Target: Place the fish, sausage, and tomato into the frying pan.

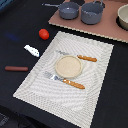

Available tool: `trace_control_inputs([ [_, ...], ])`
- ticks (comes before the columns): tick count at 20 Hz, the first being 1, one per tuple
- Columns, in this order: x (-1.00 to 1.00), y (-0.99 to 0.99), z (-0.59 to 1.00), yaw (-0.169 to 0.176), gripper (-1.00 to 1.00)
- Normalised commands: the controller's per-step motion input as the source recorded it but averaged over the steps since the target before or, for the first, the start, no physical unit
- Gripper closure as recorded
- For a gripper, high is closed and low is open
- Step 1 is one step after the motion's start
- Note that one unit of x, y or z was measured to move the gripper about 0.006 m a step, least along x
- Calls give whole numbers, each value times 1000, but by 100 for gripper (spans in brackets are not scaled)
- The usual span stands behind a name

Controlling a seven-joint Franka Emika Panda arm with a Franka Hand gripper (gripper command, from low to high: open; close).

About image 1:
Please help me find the knife with wooden handle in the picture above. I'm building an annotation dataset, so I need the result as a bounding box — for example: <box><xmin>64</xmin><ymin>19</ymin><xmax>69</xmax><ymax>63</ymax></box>
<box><xmin>56</xmin><ymin>50</ymin><xmax>97</xmax><ymax>62</ymax></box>

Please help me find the fork with wooden handle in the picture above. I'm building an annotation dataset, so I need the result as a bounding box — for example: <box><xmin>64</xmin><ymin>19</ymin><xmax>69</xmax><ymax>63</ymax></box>
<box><xmin>44</xmin><ymin>71</ymin><xmax>85</xmax><ymax>89</ymax></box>

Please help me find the white woven placemat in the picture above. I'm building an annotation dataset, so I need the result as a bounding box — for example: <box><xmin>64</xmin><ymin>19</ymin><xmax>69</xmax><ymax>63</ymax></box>
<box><xmin>13</xmin><ymin>31</ymin><xmax>113</xmax><ymax>128</ymax></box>

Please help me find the beige round plate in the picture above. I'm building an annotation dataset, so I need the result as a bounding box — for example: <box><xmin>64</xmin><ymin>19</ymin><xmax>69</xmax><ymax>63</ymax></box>
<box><xmin>55</xmin><ymin>55</ymin><xmax>83</xmax><ymax>78</ymax></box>

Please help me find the beige bowl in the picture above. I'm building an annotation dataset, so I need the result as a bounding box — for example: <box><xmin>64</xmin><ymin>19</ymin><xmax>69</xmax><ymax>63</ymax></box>
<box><xmin>118</xmin><ymin>4</ymin><xmax>128</xmax><ymax>30</ymax></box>

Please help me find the grey cooking pot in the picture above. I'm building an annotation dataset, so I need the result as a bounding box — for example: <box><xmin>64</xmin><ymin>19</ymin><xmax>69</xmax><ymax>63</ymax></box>
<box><xmin>81</xmin><ymin>0</ymin><xmax>104</xmax><ymax>25</ymax></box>

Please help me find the brown wooden board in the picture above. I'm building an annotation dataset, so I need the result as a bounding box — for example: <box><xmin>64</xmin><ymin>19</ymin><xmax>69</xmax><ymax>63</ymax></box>
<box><xmin>49</xmin><ymin>0</ymin><xmax>128</xmax><ymax>43</ymax></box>

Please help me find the brown sausage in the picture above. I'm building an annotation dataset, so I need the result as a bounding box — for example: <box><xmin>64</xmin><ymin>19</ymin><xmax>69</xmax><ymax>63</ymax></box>
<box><xmin>5</xmin><ymin>66</ymin><xmax>28</xmax><ymax>72</ymax></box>

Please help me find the grey frying pan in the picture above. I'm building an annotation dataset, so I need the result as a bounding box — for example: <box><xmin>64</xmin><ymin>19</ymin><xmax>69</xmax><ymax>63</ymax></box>
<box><xmin>41</xmin><ymin>1</ymin><xmax>81</xmax><ymax>20</ymax></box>

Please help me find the red tomato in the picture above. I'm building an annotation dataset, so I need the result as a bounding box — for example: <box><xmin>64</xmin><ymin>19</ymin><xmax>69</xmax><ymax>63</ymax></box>
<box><xmin>39</xmin><ymin>29</ymin><xmax>49</xmax><ymax>40</ymax></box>

